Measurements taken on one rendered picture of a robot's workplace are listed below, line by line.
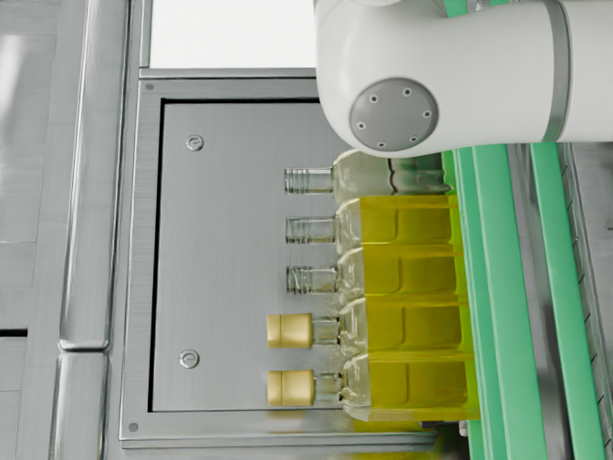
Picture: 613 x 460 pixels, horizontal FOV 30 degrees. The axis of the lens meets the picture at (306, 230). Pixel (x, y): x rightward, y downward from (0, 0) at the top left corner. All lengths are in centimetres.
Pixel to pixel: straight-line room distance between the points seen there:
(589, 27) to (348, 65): 16
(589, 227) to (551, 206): 5
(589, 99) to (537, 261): 32
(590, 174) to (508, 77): 35
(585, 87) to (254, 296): 63
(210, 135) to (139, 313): 25
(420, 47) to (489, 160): 38
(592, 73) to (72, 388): 72
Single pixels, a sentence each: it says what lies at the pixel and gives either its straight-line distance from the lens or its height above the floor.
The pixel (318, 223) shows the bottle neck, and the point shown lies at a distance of 118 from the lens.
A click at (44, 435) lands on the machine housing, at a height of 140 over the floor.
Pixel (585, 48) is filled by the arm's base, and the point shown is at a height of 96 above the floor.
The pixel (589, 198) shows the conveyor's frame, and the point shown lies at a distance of 107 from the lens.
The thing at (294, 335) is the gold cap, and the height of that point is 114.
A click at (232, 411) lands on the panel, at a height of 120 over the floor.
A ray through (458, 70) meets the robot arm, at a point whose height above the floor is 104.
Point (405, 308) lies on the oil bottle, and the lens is 112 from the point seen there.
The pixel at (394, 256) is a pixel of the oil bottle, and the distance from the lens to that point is 115.
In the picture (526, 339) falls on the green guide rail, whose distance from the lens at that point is 101.
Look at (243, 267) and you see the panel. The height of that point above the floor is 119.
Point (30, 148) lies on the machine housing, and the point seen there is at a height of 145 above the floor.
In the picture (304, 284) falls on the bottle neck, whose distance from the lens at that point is 115.
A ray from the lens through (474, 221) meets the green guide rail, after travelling 114.
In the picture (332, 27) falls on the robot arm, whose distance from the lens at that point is 77.
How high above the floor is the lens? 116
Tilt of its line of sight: 2 degrees down
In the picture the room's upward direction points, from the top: 91 degrees counter-clockwise
